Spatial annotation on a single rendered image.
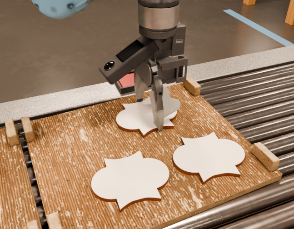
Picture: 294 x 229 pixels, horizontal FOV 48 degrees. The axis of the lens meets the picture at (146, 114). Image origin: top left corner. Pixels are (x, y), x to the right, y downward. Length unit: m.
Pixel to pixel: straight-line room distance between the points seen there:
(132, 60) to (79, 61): 2.36
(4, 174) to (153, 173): 0.27
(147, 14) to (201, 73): 0.39
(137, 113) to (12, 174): 0.28
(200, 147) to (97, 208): 0.23
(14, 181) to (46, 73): 2.25
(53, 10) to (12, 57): 2.70
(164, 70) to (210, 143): 0.17
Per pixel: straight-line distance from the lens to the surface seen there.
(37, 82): 2.75
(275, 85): 0.95
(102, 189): 0.58
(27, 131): 0.70
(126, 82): 0.87
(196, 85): 0.80
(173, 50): 0.66
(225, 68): 0.99
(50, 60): 3.04
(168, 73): 0.67
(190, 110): 0.76
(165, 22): 0.60
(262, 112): 0.82
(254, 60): 1.05
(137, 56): 0.63
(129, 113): 0.73
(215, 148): 0.66
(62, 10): 0.50
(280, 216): 0.62
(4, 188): 0.64
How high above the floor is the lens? 1.39
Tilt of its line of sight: 38 degrees down
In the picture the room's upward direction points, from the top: straight up
